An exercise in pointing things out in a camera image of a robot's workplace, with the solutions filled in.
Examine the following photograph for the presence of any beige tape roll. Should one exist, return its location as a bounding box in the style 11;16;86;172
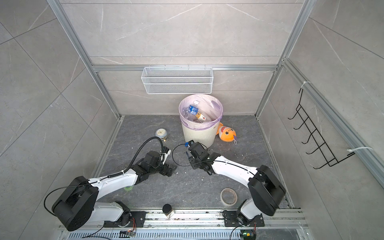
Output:
220;188;238;207

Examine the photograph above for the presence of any green tape roll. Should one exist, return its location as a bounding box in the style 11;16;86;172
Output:
124;186;134;192

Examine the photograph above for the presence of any black lidded small jar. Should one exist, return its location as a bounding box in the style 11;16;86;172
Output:
162;204;175;219

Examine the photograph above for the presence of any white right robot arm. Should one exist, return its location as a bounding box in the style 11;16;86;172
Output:
188;141;286;226

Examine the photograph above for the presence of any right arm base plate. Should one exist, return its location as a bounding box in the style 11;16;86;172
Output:
222;210;265;227

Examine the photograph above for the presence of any cream plastic waste bin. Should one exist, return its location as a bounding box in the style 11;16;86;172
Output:
182;122;220;147

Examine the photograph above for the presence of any orange fish plush toy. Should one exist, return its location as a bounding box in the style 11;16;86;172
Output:
216;122;238;145

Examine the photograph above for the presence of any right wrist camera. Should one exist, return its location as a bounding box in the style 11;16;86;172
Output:
185;140;194;148

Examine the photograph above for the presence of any black wire hook rack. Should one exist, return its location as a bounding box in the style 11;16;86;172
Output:
288;89;355;170

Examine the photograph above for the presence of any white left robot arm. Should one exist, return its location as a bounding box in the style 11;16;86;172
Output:
51;147;175;232

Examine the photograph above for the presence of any clear bottle blue cap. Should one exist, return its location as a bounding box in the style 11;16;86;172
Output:
182;107;194;122

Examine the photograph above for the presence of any white wire mesh basket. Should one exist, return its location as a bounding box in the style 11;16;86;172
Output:
141;67;214;95

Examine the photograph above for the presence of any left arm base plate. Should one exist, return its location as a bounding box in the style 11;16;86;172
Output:
104;211;147;228

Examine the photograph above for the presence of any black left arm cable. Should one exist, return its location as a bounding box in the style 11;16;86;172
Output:
124;136;165;173

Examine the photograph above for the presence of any pink bin liner bag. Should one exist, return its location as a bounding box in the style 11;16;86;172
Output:
179;94;224;130

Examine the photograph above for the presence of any blue label bottle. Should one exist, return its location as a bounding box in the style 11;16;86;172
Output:
189;100;200;116

